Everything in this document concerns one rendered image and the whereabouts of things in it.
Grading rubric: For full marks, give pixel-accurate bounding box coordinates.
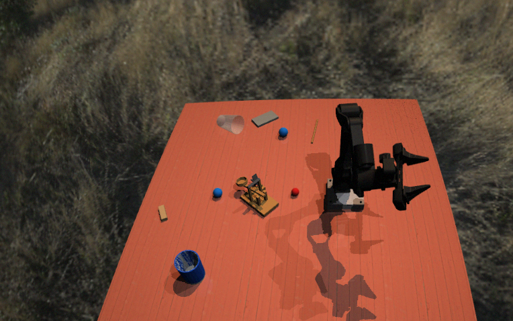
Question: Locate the wooden toy catapult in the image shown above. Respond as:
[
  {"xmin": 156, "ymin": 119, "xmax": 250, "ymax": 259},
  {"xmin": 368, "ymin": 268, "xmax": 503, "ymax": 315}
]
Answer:
[{"xmin": 236, "ymin": 174, "xmax": 279, "ymax": 217}]

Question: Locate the blue mug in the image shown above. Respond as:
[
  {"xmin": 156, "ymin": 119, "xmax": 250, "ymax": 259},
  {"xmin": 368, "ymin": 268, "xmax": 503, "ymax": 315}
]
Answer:
[{"xmin": 174, "ymin": 250, "xmax": 205, "ymax": 285}]

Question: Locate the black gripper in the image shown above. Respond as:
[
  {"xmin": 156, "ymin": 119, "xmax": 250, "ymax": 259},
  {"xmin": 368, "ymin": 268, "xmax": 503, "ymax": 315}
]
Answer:
[{"xmin": 373, "ymin": 143, "xmax": 430, "ymax": 211}]

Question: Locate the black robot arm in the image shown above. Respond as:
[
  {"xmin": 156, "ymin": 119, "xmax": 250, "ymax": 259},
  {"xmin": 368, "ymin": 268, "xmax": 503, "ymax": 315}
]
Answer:
[{"xmin": 331, "ymin": 103, "xmax": 397, "ymax": 197}]

